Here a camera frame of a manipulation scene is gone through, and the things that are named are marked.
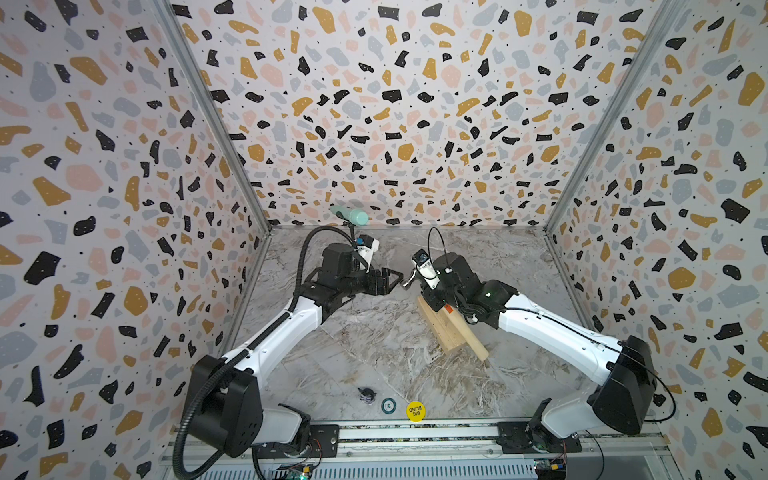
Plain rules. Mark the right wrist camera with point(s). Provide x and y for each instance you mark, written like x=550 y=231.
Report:
x=423 y=265

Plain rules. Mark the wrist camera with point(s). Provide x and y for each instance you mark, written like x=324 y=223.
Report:
x=423 y=265
x=367 y=246

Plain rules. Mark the wooden handle claw hammer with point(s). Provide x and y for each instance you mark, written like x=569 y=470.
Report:
x=457 y=319

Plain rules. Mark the green ring sticker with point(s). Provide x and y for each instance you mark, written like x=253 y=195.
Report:
x=388 y=406

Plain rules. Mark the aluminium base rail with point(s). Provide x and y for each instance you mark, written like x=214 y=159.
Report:
x=494 y=448

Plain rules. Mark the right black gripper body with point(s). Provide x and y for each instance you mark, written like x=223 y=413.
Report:
x=441 y=297

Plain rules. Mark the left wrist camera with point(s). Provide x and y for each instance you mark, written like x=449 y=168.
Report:
x=367 y=246

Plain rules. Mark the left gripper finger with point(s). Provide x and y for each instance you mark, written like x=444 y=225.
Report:
x=387 y=273
x=390 y=284

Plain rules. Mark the wooden block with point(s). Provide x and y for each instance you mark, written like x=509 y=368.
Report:
x=447 y=335

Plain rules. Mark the small dark clip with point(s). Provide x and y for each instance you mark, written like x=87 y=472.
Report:
x=367 y=395

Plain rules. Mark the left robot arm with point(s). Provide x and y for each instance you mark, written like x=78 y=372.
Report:
x=224 y=407

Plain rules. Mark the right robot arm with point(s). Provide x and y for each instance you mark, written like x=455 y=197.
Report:
x=621 y=371

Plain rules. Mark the yellow round sticker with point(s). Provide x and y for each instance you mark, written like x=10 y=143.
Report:
x=416 y=411

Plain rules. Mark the black microphone stand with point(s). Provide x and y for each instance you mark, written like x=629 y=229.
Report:
x=352 y=231

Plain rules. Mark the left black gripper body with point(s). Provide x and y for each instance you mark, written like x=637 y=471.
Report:
x=373 y=283

